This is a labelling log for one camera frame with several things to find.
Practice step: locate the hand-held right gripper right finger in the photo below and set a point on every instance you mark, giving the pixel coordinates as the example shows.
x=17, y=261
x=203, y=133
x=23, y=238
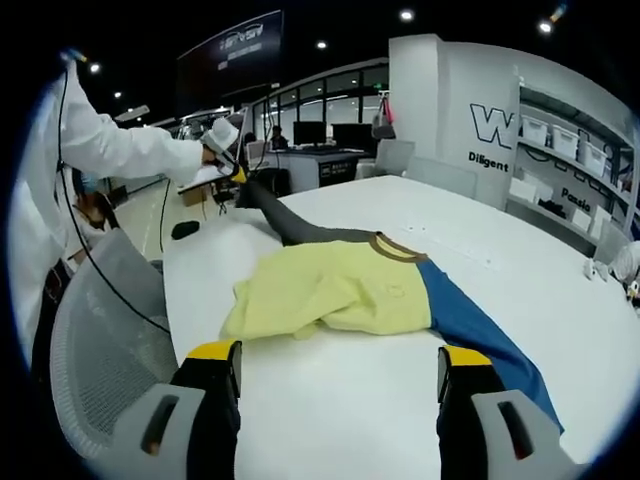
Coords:
x=460, y=400

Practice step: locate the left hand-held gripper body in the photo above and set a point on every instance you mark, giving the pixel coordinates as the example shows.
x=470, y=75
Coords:
x=220, y=135

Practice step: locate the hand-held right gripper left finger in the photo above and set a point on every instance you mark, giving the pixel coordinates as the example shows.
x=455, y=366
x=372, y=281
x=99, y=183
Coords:
x=210, y=400

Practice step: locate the yellow grey blue garment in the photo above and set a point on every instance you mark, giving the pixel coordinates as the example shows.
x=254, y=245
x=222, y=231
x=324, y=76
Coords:
x=325, y=290

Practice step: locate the person's left hand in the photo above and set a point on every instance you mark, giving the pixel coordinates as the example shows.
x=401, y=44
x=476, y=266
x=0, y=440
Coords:
x=209, y=159

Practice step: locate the cardboard box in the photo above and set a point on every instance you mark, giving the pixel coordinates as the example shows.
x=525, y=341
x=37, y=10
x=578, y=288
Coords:
x=192, y=196

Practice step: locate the small black object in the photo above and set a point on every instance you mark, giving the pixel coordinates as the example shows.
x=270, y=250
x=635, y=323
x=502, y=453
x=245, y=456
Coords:
x=186, y=229

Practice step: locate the dark hanging sign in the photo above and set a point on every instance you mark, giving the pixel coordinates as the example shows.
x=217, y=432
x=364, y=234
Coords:
x=230, y=60

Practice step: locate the black monitor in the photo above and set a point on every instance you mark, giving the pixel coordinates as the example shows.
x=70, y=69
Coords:
x=308, y=134
x=352, y=136

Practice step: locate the dark office desk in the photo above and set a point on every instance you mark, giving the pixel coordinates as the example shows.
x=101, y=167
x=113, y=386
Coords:
x=320, y=170

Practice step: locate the grey mesh office chair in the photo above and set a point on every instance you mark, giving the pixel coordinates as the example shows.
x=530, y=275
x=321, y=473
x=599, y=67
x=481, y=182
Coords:
x=110, y=325

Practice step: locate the hanging bag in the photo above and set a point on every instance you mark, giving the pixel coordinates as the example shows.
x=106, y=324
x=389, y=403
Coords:
x=384, y=125

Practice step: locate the person's white coat torso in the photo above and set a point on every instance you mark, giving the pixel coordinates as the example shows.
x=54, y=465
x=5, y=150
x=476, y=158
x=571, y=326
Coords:
x=35, y=225

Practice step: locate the grey metal storage shelf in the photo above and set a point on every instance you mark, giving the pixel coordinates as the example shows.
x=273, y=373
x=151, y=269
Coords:
x=575, y=150

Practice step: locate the row of white storage bins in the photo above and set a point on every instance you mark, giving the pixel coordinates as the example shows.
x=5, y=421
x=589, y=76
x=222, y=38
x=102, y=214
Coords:
x=565, y=137

